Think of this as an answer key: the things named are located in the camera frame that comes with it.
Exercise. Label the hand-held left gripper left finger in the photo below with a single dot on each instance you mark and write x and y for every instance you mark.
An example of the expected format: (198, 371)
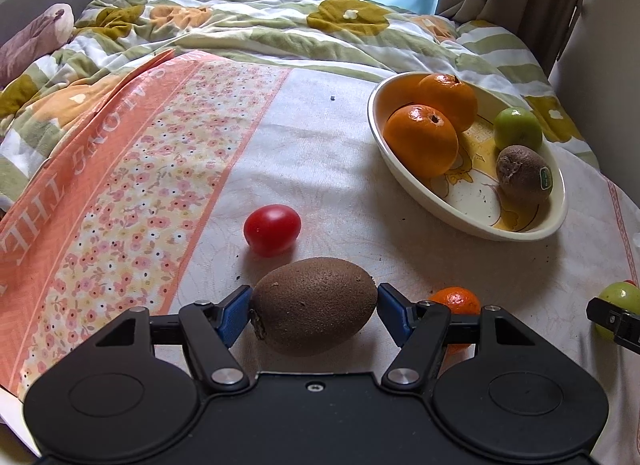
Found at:
(235, 314)

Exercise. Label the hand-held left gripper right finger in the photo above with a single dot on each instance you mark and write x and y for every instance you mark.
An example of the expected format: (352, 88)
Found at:
(392, 316)

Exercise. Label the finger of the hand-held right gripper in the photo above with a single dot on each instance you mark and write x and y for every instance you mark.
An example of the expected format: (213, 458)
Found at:
(616, 321)

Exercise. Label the green apple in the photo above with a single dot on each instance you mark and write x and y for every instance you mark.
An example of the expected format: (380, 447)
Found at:
(616, 294)
(517, 127)

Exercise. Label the cream ceramic bowl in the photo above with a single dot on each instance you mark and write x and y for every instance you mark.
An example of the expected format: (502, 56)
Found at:
(465, 195)

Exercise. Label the brown kiwi with green sticker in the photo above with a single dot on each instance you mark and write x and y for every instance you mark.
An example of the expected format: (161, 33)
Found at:
(522, 177)

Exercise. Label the large orange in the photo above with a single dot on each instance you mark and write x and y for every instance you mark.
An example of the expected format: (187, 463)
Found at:
(420, 140)
(450, 95)

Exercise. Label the red cherry tomato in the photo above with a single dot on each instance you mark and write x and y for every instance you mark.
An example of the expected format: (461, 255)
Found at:
(272, 229)
(631, 283)

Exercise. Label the small tangerine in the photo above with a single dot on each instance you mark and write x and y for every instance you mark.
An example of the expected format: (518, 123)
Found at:
(457, 299)

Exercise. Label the orange floral bordered cloth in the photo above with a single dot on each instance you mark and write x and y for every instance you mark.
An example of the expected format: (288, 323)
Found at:
(325, 145)

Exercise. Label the green striped floral quilt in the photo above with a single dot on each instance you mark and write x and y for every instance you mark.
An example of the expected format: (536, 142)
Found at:
(250, 20)

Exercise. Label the pink plush pillow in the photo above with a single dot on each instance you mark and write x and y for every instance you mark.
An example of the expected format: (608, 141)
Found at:
(30, 45)

